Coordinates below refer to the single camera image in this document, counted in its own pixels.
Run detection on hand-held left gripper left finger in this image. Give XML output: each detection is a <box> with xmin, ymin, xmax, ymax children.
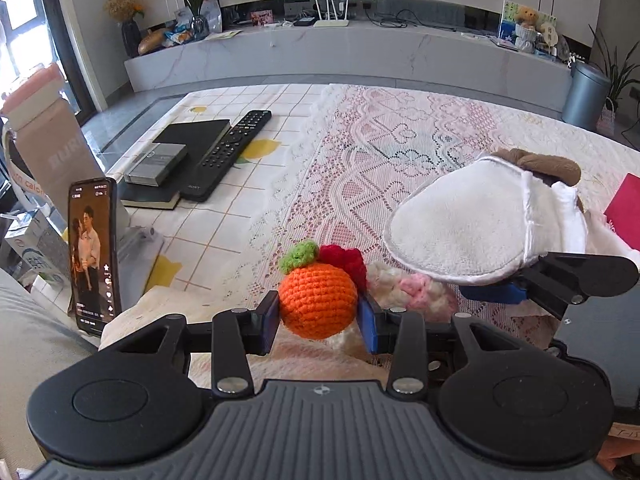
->
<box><xmin>107</xmin><ymin>290</ymin><xmax>281</xmax><ymax>397</ymax></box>

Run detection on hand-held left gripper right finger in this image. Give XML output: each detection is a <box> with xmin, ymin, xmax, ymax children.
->
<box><xmin>356</xmin><ymin>292</ymin><xmax>546</xmax><ymax>395</ymax></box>

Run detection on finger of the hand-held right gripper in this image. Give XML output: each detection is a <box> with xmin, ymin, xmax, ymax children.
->
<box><xmin>459</xmin><ymin>254</ymin><xmax>640</xmax><ymax>322</ymax></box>

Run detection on orange crocheted tangerine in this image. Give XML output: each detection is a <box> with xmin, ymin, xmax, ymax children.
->
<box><xmin>277</xmin><ymin>240</ymin><xmax>359</xmax><ymax>343</ymax></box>

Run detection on pink white fluffy toy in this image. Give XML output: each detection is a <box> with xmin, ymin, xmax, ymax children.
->
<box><xmin>367</xmin><ymin>260</ymin><xmax>459</xmax><ymax>317</ymax></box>

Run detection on white plush mitt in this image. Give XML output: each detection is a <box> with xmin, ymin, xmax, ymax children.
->
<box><xmin>384</xmin><ymin>155</ymin><xmax>589</xmax><ymax>279</ymax></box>

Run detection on brown plush toy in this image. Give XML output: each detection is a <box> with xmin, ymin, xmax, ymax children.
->
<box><xmin>492</xmin><ymin>147</ymin><xmax>591</xmax><ymax>216</ymax></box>

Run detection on cream fleece blanket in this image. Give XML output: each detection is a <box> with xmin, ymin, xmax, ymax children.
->
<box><xmin>100</xmin><ymin>285</ymin><xmax>401</xmax><ymax>401</ymax></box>

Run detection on red crocheted toy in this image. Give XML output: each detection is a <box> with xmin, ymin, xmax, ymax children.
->
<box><xmin>318</xmin><ymin>244</ymin><xmax>368</xmax><ymax>293</ymax></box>

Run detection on checked lemon print tablecloth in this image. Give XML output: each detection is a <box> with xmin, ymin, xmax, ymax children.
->
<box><xmin>107</xmin><ymin>85</ymin><xmax>331</xmax><ymax>303</ymax></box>

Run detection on red flat box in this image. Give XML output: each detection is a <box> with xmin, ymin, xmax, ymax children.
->
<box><xmin>602</xmin><ymin>172</ymin><xmax>640</xmax><ymax>251</ymax></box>

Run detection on pink white lace cloth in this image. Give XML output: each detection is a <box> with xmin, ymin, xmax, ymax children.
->
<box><xmin>240</xmin><ymin>82</ymin><xmax>640</xmax><ymax>361</ymax></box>

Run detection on black remote control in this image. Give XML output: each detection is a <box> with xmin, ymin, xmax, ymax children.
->
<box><xmin>194</xmin><ymin>109</ymin><xmax>273</xmax><ymax>204</ymax></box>

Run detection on black smartphone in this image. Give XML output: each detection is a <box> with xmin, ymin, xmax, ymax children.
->
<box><xmin>67</xmin><ymin>177</ymin><xmax>124</xmax><ymax>339</ymax></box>

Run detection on small grey box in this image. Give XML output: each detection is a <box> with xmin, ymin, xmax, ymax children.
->
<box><xmin>123</xmin><ymin>142</ymin><xmax>189</xmax><ymax>187</ymax></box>

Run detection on black book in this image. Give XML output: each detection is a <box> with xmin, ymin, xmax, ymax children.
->
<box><xmin>120</xmin><ymin>119</ymin><xmax>232</xmax><ymax>211</ymax></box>

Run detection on small woven basket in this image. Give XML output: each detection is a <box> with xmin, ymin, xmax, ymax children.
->
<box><xmin>597</xmin><ymin>97</ymin><xmax>619</xmax><ymax>136</ymax></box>

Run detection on grey pedal trash can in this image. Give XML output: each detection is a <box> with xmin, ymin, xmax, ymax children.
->
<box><xmin>561</xmin><ymin>60</ymin><xmax>612</xmax><ymax>134</ymax></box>

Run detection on milk carton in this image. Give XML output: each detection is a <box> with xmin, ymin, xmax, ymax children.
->
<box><xmin>2</xmin><ymin>209</ymin><xmax>71</xmax><ymax>295</ymax></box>

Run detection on tall potted plant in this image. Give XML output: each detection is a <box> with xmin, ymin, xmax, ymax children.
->
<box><xmin>587</xmin><ymin>25</ymin><xmax>640</xmax><ymax>107</ymax></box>

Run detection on white round fan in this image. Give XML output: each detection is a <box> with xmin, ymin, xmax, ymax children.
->
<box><xmin>542</xmin><ymin>25</ymin><xmax>562</xmax><ymax>57</ymax></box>

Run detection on marble television cabinet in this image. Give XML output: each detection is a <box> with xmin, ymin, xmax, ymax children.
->
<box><xmin>124</xmin><ymin>22</ymin><xmax>573</xmax><ymax>111</ymax></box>

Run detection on teddy bear toy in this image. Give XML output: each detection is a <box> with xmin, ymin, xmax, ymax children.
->
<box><xmin>515</xmin><ymin>5</ymin><xmax>542</xmax><ymax>54</ymax></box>

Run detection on green picture card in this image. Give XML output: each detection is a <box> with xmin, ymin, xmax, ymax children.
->
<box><xmin>500</xmin><ymin>0</ymin><xmax>559</xmax><ymax>44</ymax></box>

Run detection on snack bags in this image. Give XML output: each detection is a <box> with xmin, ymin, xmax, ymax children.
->
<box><xmin>165</xmin><ymin>24</ymin><xmax>196</xmax><ymax>45</ymax></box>

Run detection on brown wooden ornament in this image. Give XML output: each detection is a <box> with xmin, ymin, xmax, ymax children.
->
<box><xmin>137</xmin><ymin>27</ymin><xmax>174</xmax><ymax>56</ymax></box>

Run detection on white router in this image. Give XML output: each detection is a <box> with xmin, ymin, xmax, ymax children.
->
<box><xmin>312</xmin><ymin>0</ymin><xmax>354</xmax><ymax>28</ymax></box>

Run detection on green plant in glass vase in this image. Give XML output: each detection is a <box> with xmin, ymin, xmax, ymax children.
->
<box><xmin>160</xmin><ymin>0</ymin><xmax>221</xmax><ymax>42</ymax></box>

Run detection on white plastic bag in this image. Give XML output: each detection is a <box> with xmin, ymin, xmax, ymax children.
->
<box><xmin>200</xmin><ymin>0</ymin><xmax>224</xmax><ymax>34</ymax></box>

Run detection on dark vase with dried flowers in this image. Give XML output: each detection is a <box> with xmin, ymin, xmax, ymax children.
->
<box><xmin>103</xmin><ymin>0</ymin><xmax>146</xmax><ymax>59</ymax></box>

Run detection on glass balcony door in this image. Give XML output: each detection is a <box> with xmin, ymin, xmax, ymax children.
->
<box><xmin>0</xmin><ymin>0</ymin><xmax>101</xmax><ymax>111</ymax></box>

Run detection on black cables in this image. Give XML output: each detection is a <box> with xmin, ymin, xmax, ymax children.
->
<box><xmin>371</xmin><ymin>9</ymin><xmax>417</xmax><ymax>29</ymax></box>

